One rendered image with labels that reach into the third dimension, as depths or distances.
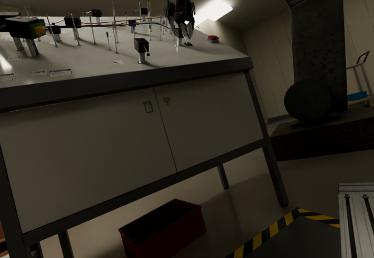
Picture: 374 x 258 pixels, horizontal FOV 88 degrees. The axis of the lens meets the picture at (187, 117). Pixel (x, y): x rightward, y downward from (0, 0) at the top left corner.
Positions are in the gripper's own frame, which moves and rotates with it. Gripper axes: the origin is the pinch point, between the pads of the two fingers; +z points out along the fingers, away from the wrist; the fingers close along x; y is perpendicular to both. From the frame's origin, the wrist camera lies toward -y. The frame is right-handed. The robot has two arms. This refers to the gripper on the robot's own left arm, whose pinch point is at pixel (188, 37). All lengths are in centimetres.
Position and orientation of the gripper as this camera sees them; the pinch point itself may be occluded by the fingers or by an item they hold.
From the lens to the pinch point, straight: 108.5
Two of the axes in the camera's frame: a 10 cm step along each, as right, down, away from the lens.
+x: -9.3, -0.8, 3.5
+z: 2.1, 6.7, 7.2
